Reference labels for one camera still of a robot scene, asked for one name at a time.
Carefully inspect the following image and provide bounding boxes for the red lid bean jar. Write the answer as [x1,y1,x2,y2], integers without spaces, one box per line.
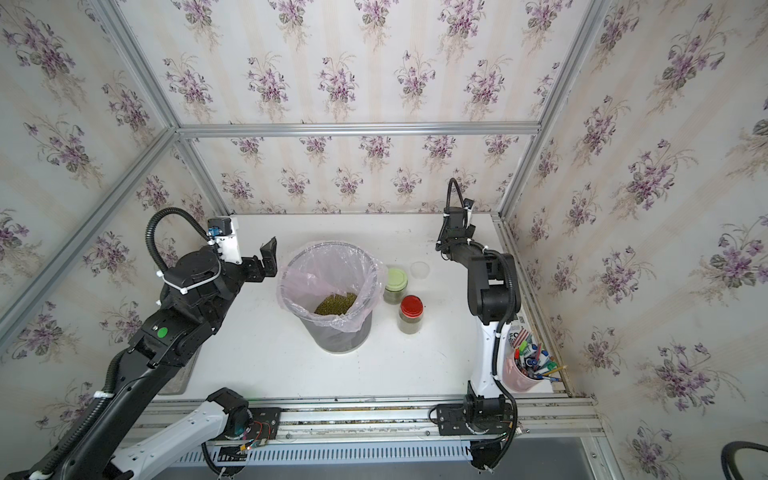
[398,295,424,335]

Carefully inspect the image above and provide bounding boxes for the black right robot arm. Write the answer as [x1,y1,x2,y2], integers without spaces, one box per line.
[435,178,522,440]

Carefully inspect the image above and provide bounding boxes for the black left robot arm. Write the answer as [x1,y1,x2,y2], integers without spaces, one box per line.
[9,207,278,479]

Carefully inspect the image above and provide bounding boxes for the green mung beans pile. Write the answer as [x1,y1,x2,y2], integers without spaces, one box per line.
[314,292,357,316]

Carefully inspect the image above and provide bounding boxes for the mesh bin with pink bag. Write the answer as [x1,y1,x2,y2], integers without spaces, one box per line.
[277,241,388,354]

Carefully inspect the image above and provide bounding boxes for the green lid bean jar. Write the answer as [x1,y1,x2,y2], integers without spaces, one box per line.
[383,267,408,305]

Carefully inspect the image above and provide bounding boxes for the pink pen cup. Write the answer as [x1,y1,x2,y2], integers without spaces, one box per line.
[502,326,563,393]

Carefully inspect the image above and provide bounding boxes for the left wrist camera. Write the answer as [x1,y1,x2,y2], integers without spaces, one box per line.
[207,216,242,265]

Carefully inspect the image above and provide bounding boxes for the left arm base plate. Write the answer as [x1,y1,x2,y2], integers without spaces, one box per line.
[232,407,282,449]

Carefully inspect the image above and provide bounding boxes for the white slotted cable duct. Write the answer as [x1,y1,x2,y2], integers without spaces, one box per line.
[209,440,471,468]

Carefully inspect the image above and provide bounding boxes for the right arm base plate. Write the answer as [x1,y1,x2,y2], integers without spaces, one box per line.
[428,402,513,436]

